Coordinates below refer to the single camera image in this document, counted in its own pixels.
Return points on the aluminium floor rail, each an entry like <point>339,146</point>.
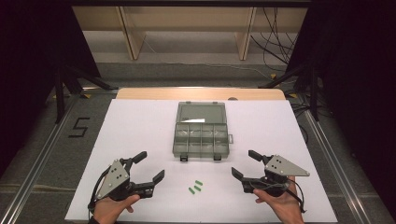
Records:
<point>336,165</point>
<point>40,158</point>

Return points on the black curtain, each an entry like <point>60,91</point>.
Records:
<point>358,77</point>
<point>28,62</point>

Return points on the light wooden desk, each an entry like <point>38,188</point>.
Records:
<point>186,18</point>

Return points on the clear grey compartment box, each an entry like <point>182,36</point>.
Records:
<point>200,137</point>

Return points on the person's left hand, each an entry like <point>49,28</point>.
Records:
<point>109,210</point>

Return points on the black metal stand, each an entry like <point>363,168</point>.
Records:
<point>59,93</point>
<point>313,93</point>

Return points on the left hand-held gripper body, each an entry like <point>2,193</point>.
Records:
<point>113,179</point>

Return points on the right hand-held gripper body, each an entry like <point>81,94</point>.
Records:
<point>281,167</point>

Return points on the white table cover sheet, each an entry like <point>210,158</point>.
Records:
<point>140,130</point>

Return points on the small green plastic piece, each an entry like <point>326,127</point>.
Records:
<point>199,182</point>
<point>197,188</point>
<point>191,190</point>

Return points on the person's right hand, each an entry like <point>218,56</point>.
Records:
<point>285,207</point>

